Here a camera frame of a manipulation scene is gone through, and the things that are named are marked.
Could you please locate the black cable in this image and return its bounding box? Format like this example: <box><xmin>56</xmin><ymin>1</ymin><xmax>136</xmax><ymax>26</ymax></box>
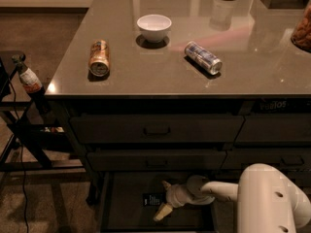
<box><xmin>9</xmin><ymin>78</ymin><xmax>31</xmax><ymax>233</ymax></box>

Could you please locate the top right drawer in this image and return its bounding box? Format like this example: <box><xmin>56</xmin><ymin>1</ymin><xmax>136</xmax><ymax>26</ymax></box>
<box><xmin>235</xmin><ymin>114</ymin><xmax>311</xmax><ymax>146</ymax></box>

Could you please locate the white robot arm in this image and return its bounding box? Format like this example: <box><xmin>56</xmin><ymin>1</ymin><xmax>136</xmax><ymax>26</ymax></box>
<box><xmin>154</xmin><ymin>163</ymin><xmax>311</xmax><ymax>233</ymax></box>

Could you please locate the open bottom drawer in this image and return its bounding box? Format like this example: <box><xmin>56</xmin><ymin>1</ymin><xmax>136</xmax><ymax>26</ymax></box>
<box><xmin>96</xmin><ymin>172</ymin><xmax>217</xmax><ymax>233</ymax></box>

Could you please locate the top left drawer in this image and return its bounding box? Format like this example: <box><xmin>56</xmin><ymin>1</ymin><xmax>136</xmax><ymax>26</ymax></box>
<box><xmin>70</xmin><ymin>115</ymin><xmax>244</xmax><ymax>144</ymax></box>

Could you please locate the middle right drawer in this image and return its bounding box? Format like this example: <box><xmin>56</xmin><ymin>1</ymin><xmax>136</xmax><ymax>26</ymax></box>
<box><xmin>223</xmin><ymin>148</ymin><xmax>311</xmax><ymax>170</ymax></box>

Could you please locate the dark cabinet counter unit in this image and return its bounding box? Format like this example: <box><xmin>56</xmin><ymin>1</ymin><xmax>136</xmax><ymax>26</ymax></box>
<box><xmin>44</xmin><ymin>0</ymin><xmax>311</xmax><ymax>209</ymax></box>

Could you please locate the dark soda bottle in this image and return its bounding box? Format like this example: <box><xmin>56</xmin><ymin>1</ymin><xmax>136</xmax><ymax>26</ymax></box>
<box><xmin>12</xmin><ymin>54</ymin><xmax>51</xmax><ymax>115</ymax></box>

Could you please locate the dark blue rxbar wrapper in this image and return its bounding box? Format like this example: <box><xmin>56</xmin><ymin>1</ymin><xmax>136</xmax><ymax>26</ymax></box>
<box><xmin>143</xmin><ymin>193</ymin><xmax>165</xmax><ymax>207</ymax></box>

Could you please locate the middle left drawer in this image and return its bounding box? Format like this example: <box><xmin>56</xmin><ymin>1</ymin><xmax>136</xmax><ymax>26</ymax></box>
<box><xmin>87</xmin><ymin>150</ymin><xmax>225</xmax><ymax>171</ymax></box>

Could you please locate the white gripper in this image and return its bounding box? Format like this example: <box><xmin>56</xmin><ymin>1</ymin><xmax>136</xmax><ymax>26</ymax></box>
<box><xmin>154</xmin><ymin>181</ymin><xmax>191</xmax><ymax>221</ymax></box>

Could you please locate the silver blue energy can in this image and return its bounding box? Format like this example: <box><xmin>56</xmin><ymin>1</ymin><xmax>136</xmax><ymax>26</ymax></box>
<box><xmin>184</xmin><ymin>41</ymin><xmax>223</xmax><ymax>76</ymax></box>

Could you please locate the white ceramic bowl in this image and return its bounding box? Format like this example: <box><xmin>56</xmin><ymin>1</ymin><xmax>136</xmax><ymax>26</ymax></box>
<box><xmin>137</xmin><ymin>15</ymin><xmax>172</xmax><ymax>43</ymax></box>

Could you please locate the black side table frame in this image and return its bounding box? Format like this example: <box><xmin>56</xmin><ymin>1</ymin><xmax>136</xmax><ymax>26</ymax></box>
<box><xmin>0</xmin><ymin>50</ymin><xmax>82</xmax><ymax>172</ymax></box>

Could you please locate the orange soda can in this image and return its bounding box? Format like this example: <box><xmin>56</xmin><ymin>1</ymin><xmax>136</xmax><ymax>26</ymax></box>
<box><xmin>88</xmin><ymin>40</ymin><xmax>110</xmax><ymax>77</ymax></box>

